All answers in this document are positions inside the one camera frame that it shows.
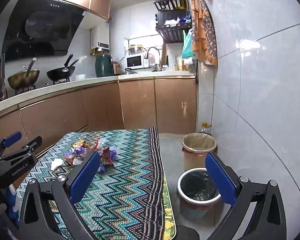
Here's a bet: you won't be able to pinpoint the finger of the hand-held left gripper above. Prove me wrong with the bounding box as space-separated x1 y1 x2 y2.
0 131 22 159
0 136 43 162

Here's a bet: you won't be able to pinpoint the black frying pan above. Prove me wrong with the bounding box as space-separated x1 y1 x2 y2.
46 54 80 81

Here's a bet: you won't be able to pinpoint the floral yellow green tablecloth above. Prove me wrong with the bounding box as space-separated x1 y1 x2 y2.
161 177 177 240

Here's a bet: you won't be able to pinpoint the beige trash bin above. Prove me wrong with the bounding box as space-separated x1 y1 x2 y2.
182 133 217 170

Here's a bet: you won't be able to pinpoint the ladle with black handle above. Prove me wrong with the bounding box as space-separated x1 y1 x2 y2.
22 57 37 78

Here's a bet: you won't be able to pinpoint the wooden cutting board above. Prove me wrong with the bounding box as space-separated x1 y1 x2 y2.
161 44 168 68

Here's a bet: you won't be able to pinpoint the white water heater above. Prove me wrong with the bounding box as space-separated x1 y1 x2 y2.
91 21 110 50

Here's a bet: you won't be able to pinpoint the black range hood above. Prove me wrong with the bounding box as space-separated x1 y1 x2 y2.
1 0 88 62

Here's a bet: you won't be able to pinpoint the white trash bin black liner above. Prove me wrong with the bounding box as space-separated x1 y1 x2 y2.
177 168 222 220

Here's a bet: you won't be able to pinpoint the gas stove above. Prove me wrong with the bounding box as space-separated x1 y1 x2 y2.
14 79 72 95

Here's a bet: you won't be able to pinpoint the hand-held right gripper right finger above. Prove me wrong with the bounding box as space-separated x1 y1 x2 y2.
205 151 287 240

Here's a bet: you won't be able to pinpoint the yellow cap oil bottle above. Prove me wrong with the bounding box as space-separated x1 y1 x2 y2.
200 122 212 134

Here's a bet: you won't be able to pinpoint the white tissue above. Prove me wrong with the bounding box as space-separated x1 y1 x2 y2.
51 158 65 172

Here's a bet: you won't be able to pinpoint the white microwave oven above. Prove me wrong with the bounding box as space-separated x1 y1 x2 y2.
126 54 150 69

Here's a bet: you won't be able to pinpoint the copper base cabinets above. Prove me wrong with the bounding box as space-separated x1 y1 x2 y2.
0 76 198 155

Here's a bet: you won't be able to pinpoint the brass wok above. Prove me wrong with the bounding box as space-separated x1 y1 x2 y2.
7 69 40 90

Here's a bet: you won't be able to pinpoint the red snack wrapper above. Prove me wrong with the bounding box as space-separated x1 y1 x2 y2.
100 147 117 167

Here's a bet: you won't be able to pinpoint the seasoning bottles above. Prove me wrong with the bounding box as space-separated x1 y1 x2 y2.
174 56 188 72

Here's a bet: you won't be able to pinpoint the chrome kitchen faucet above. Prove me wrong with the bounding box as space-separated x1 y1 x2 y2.
144 47 162 72

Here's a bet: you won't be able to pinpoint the teal plastic bag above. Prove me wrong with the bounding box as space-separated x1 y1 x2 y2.
182 30 193 59

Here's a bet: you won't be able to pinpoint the orange floral apron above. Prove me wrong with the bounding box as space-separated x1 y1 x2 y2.
190 0 218 67

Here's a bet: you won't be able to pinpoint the orange yellow snack wrapper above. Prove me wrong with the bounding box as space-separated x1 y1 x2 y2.
71 141 90 149

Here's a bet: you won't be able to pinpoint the zigzag patterned table cloth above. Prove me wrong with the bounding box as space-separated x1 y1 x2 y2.
14 126 177 240

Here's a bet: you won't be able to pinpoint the brown utensil holder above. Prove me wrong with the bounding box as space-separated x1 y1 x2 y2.
113 57 125 75

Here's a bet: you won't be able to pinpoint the black wall storage rack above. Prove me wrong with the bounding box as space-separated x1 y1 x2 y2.
154 0 193 43

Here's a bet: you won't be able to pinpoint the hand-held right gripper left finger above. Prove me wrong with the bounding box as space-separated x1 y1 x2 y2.
19 151 102 240

